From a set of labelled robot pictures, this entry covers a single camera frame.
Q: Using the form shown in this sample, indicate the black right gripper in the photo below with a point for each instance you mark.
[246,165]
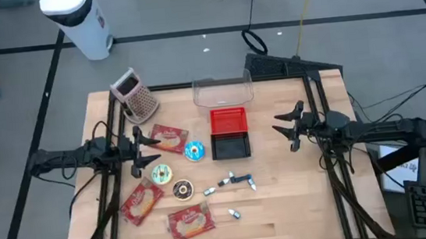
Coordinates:
[304,124]

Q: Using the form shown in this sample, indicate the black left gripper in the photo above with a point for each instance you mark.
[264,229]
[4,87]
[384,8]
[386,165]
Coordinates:
[129,151]

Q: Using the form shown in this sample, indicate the red snack packet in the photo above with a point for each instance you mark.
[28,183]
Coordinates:
[191,222]
[169,138]
[141,201]

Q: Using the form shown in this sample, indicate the mint frosted toy donut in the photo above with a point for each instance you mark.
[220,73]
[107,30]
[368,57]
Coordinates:
[156,176]

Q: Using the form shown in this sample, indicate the small battery bottom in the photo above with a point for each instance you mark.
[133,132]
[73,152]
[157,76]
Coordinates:
[234,213]

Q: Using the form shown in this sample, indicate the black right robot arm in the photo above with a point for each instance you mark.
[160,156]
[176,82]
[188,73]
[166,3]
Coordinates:
[386,128]

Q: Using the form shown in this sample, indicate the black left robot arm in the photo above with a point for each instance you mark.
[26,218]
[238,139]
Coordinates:
[75,156]

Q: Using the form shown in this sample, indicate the blue frosted toy donut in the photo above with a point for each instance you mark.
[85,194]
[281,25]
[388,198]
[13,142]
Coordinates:
[189,154]

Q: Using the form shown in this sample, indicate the chocolate frosted toy donut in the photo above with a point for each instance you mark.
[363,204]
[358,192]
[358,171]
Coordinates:
[177,191]

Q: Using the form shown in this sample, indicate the pink metal box grater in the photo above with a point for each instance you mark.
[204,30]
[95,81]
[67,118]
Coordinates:
[138,99]

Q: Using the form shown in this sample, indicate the red plastic basket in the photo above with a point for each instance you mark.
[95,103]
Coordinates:
[228,120]

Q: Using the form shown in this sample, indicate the black mesh keyboard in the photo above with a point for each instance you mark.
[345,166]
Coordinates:
[270,67]

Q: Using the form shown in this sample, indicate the black plastic basket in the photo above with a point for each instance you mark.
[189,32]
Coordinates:
[231,147]

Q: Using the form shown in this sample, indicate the clear plastic container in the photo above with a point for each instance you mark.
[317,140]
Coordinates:
[222,91]

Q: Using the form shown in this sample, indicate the black diagonal bar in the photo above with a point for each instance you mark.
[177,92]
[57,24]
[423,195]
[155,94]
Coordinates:
[401,157]

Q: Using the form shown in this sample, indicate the white paper sheet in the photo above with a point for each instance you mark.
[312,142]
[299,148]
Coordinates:
[398,176]

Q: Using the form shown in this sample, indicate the white trash bin black liner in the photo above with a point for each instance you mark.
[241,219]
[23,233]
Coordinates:
[78,26]

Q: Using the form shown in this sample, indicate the black metal table frame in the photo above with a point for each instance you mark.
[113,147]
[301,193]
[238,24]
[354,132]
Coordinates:
[167,87]

